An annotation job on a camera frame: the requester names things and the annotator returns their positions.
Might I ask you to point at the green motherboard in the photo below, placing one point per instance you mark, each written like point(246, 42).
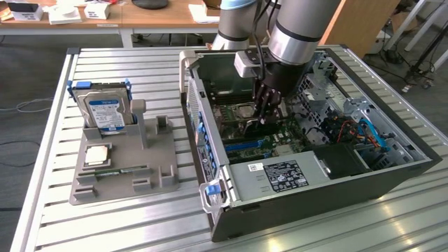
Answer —
point(286, 131)

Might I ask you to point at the white floor device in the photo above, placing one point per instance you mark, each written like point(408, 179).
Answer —
point(384, 42)

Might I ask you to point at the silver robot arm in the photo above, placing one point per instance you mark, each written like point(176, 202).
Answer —
point(297, 39)

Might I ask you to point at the black plastic shroud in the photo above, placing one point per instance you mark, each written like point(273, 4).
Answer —
point(338, 162)

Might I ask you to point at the white paper stack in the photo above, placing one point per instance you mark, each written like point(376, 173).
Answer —
point(204, 14)

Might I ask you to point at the silver chipset heatsink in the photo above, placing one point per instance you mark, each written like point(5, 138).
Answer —
point(284, 150)

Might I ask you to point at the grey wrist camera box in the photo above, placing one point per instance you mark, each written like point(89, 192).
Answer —
point(244, 67)

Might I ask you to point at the blue case latch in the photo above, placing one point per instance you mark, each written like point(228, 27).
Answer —
point(210, 190)

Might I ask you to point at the metal disk bay cage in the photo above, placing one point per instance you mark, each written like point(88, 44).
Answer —
point(370, 110)

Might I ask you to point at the blue disk caddy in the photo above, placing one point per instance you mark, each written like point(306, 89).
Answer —
point(82, 85)

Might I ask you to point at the metal CPU socket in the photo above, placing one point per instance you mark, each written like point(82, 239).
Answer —
point(241, 103)

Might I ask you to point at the black round object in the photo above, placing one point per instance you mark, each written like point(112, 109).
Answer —
point(150, 4)

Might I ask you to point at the black open PC case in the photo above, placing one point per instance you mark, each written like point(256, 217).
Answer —
point(314, 210)

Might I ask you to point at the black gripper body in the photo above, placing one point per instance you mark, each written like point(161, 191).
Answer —
point(281, 77)

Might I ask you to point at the white box black insert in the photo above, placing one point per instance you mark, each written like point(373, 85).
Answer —
point(25, 13)

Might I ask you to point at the wooden cabinet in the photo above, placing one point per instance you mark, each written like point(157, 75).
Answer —
point(364, 21)

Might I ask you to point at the small brown cardboard box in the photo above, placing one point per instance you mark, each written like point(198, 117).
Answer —
point(210, 3)

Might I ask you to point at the silver hard disk blue label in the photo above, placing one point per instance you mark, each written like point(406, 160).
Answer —
point(104, 113)

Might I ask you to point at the white labelled box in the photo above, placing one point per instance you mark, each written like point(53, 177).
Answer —
point(97, 11)

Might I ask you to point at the black long expansion slot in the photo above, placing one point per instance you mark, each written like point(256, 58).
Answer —
point(241, 140)

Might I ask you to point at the black tripod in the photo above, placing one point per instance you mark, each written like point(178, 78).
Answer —
point(417, 68)

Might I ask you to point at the black rear label sticker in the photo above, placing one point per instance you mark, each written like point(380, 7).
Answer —
point(206, 164)

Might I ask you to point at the wooden desk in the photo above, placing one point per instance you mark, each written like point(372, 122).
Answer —
point(157, 18)
point(41, 26)

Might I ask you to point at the grey power supply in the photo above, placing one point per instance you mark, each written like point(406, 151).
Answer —
point(252, 183)

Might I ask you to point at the blue expansion slot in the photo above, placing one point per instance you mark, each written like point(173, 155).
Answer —
point(244, 147)

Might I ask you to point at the grey parts rack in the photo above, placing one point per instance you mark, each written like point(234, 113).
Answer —
point(160, 157)

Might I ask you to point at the green RAM stick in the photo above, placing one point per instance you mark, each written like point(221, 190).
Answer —
point(112, 172)

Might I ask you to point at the green low-profile graphics card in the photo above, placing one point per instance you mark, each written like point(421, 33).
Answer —
point(258, 130)

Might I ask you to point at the silver CPU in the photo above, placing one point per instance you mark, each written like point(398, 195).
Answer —
point(244, 111)
point(96, 155)

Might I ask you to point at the white round device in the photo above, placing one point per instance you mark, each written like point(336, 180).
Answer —
point(64, 15)

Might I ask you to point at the white table frame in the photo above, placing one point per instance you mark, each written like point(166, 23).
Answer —
point(425, 23)

